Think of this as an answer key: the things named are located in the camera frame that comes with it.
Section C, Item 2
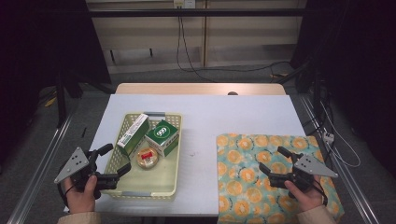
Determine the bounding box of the person's right hand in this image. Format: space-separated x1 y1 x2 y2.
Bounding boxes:
283 175 326 213

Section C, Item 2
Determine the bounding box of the black wall cable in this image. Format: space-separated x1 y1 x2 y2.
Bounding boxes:
176 16 292 73
180 16 218 83

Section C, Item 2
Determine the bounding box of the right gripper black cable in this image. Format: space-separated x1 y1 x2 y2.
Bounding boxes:
312 178 329 206

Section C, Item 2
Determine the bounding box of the black metal stand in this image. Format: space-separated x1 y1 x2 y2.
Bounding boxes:
54 73 83 129

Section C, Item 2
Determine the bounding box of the wooden table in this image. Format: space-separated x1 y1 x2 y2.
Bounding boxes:
115 82 287 96

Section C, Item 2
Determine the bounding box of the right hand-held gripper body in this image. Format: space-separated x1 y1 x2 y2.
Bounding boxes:
269 153 339 191

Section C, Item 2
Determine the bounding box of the white power strip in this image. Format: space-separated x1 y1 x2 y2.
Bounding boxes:
322 131 335 145

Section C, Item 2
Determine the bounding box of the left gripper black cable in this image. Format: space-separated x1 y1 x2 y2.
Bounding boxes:
57 183 76 208

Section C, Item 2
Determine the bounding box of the white wall outlet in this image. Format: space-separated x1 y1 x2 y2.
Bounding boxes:
173 0 196 9

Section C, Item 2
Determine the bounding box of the metal floor rail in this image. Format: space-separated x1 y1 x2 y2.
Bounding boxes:
6 115 73 224
298 94 381 224

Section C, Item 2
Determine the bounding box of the black horizontal bar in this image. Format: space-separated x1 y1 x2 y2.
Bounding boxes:
88 8 307 18

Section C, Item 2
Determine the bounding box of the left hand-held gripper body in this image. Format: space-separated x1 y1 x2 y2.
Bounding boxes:
53 147 120 191

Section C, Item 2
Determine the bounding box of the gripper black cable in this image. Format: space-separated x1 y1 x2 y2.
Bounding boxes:
57 183 76 208
312 178 329 206

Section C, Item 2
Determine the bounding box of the pale yellow plastic basket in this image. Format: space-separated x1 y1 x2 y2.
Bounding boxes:
100 111 183 200

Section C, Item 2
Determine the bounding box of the white table cover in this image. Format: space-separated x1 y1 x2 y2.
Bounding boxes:
64 93 307 217

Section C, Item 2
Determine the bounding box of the long green white medicine box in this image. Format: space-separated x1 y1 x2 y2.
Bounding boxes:
116 113 151 157

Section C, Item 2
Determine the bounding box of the orange print cloth bag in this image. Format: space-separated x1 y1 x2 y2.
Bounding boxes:
216 133 346 224

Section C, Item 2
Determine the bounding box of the person's left hand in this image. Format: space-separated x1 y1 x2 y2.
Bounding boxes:
64 175 98 215

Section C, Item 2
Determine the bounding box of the white cable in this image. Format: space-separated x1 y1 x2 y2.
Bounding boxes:
320 102 362 169

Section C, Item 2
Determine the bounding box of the cube green white medicine box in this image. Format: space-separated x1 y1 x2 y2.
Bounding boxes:
144 119 180 158

